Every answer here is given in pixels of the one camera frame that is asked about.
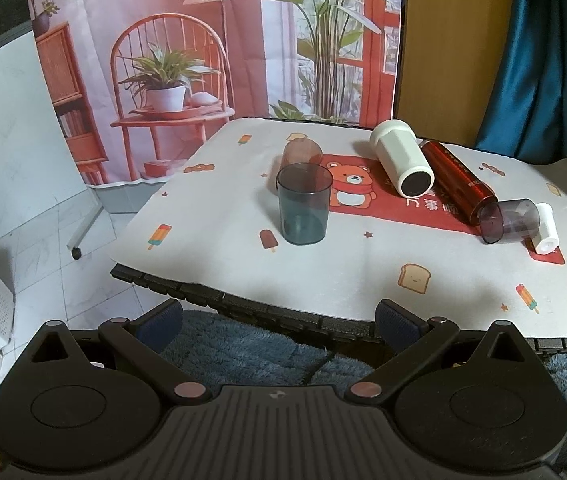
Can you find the printed bear tablecloth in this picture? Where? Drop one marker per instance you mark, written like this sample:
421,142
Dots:
363,270

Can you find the white cup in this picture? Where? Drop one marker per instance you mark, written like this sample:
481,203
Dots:
401,157

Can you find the white board on wheels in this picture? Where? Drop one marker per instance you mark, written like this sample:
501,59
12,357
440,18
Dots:
13,135

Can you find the red metal bottle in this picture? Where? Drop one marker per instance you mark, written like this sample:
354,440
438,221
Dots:
456,180

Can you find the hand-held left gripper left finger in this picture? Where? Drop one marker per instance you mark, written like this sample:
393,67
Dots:
159,326

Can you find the white ribbed cap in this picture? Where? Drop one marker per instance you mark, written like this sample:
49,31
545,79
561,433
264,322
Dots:
546,230

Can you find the purple transparent cup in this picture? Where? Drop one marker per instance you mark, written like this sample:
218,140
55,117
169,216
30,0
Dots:
511,220

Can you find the wooden door panel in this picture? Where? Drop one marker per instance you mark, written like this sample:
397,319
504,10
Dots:
448,45

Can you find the teal transparent cup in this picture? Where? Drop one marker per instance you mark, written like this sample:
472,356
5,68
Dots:
303,210

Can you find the brown transparent cup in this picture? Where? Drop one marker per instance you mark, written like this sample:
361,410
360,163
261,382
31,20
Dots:
303,152

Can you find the teal curtain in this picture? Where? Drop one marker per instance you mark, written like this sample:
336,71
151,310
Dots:
553,60

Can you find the blue fluffy rug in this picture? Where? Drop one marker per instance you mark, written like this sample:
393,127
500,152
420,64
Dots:
253,355

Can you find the room scene wall poster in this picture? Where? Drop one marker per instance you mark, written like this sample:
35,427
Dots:
243,60

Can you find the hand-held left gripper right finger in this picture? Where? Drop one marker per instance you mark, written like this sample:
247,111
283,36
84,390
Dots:
399,326

